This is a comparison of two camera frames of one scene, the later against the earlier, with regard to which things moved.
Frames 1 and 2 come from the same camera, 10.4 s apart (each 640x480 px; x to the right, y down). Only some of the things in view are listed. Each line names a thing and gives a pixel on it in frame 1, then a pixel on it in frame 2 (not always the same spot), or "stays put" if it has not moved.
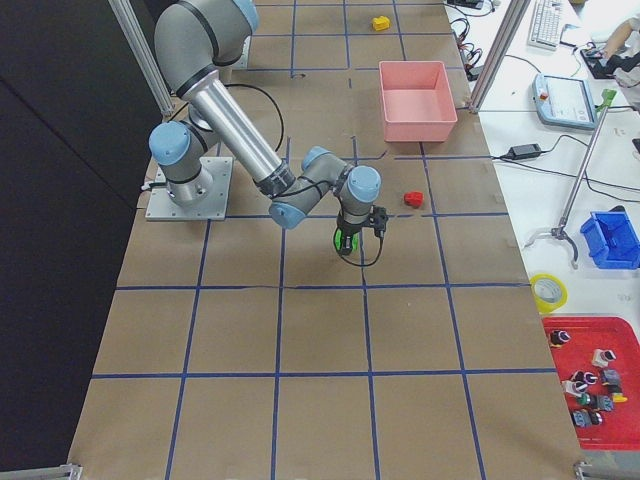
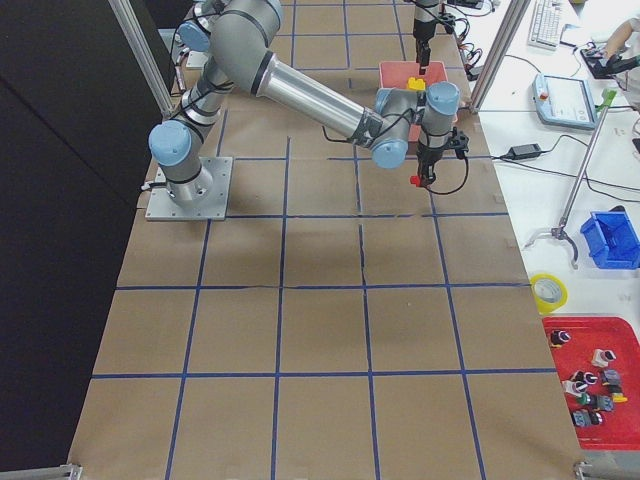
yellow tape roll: x=549 y=292 stays put
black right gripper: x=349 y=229 → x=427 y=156
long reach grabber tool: x=562 y=232 stays put
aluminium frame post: x=514 y=16 stays put
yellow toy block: x=381 y=24 → x=416 y=84
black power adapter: x=524 y=151 stays put
